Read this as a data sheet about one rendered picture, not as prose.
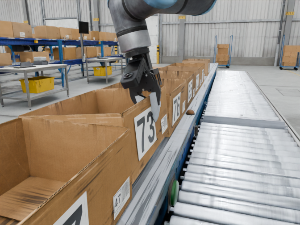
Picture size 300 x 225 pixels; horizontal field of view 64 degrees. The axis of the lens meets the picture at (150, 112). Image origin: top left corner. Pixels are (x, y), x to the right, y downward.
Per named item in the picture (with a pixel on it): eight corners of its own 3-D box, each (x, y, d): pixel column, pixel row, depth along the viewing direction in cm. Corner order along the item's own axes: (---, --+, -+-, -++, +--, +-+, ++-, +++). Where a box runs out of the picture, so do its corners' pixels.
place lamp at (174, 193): (175, 211, 67) (175, 189, 65) (170, 210, 67) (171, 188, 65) (179, 197, 73) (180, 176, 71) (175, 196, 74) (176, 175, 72)
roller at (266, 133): (293, 144, 131) (294, 135, 130) (196, 134, 146) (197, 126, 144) (291, 140, 136) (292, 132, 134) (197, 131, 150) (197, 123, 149)
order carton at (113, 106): (132, 185, 55) (122, 113, 51) (30, 177, 64) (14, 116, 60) (170, 129, 91) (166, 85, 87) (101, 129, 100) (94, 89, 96)
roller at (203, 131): (296, 148, 125) (297, 139, 124) (195, 138, 140) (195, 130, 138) (293, 145, 130) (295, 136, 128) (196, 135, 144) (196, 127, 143)
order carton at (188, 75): (185, 111, 128) (187, 79, 123) (134, 107, 136) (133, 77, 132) (194, 96, 164) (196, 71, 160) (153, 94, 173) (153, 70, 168)
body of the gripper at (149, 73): (163, 86, 75) (154, 47, 72) (156, 91, 67) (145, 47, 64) (141, 91, 77) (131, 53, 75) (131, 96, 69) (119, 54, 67)
